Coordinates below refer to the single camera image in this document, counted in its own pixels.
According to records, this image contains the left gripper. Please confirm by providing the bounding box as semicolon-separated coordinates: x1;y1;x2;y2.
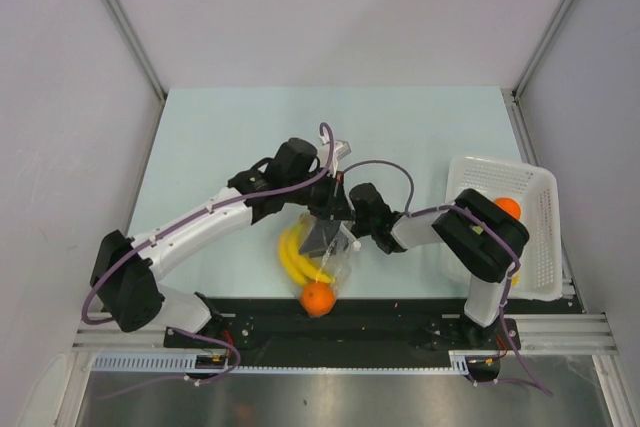
285;167;354;221

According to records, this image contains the clear zip top bag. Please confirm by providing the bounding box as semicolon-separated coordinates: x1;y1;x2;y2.
277;214;360;318

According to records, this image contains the yellow fake banana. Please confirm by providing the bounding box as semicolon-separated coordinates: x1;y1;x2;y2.
278;225;335;287

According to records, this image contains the orange fake fruit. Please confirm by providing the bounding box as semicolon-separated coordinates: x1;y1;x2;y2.
300;282;336;317
494;197;522;220

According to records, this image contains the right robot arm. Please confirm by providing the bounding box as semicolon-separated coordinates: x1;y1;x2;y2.
294;183;530;348

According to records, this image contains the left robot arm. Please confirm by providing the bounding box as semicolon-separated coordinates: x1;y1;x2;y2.
90;135;351;347

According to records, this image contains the white perforated plastic basket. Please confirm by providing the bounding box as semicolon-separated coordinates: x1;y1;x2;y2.
445;156;563;302

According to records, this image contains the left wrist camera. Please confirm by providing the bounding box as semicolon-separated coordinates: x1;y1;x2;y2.
317;140;351;176

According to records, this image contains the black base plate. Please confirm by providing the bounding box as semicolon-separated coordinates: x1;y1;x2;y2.
163;296;586;369

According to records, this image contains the white slotted cable duct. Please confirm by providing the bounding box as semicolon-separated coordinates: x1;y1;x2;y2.
92;352;498;377

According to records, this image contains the right aluminium frame post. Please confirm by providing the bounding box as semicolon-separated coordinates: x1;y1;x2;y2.
509;0;604;98

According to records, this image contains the aluminium frame post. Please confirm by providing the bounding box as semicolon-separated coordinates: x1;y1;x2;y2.
509;0;604;98
101;0;168;106

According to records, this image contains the left aluminium frame post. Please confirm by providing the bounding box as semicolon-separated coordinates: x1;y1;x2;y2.
101;0;168;106

